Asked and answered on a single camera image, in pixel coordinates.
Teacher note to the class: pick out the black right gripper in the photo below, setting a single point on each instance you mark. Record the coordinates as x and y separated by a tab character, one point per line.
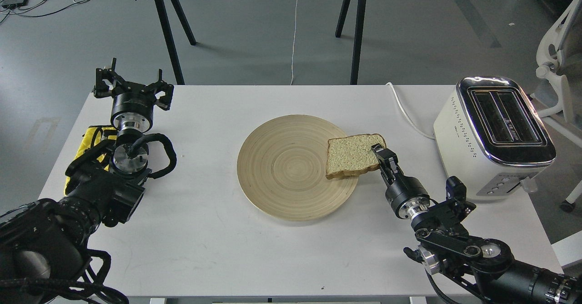
405	194

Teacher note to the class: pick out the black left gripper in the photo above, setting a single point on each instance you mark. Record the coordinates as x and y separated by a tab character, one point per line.
130	97

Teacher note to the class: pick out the slice of brown bread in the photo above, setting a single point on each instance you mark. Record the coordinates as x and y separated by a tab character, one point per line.
352	155

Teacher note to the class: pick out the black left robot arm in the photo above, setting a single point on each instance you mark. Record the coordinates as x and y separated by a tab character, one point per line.
45	244

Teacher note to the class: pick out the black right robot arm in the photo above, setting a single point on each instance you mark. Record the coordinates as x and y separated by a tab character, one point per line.
484	267

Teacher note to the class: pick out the cream and chrome toaster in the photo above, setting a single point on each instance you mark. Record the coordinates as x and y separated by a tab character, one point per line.
490	137

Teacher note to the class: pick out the round wooden plate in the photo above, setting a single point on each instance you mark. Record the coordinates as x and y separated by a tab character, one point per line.
281	168

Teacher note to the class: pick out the white office chair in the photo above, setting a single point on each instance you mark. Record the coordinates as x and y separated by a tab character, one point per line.
561	41

